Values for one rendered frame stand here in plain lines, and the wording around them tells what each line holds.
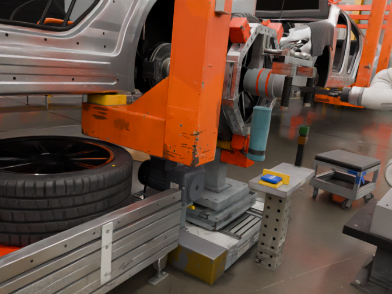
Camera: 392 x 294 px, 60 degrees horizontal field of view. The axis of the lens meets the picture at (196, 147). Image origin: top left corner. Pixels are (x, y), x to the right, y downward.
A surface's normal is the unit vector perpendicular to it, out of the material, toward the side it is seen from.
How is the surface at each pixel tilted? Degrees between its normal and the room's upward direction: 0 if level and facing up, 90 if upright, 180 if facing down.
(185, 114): 90
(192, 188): 90
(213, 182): 90
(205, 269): 90
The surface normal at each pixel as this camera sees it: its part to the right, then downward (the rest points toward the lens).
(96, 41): 0.83, 0.22
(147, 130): -0.56, 0.14
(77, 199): 0.61, 0.25
